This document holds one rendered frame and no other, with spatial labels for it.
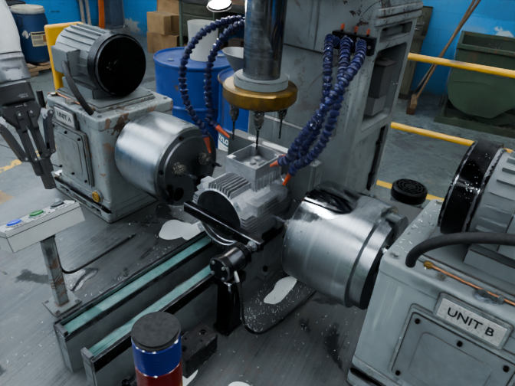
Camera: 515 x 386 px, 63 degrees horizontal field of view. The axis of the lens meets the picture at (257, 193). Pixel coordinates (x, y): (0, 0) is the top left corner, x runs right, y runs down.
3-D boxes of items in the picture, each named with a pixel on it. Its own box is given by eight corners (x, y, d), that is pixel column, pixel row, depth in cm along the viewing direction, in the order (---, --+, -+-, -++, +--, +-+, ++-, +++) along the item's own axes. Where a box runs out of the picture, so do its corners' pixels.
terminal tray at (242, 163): (252, 165, 121) (254, 142, 118) (282, 178, 116) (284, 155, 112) (224, 179, 113) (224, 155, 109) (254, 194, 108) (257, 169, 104)
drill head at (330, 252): (302, 231, 122) (314, 154, 109) (444, 302, 102) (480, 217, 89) (247, 275, 105) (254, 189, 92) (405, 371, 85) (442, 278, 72)
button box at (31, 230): (72, 217, 105) (64, 198, 104) (86, 220, 101) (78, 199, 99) (1, 250, 94) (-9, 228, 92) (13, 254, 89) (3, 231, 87)
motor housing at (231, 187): (238, 204, 132) (241, 148, 122) (288, 229, 122) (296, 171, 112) (191, 232, 118) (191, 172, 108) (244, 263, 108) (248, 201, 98)
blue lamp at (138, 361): (160, 330, 58) (159, 306, 56) (191, 354, 55) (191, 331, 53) (124, 358, 54) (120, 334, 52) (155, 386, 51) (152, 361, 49)
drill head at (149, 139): (152, 156, 156) (147, 90, 143) (225, 193, 137) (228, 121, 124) (91, 181, 138) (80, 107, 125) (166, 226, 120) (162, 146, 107)
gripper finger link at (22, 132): (22, 111, 90) (15, 112, 89) (41, 161, 94) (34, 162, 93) (15, 112, 93) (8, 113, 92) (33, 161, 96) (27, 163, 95)
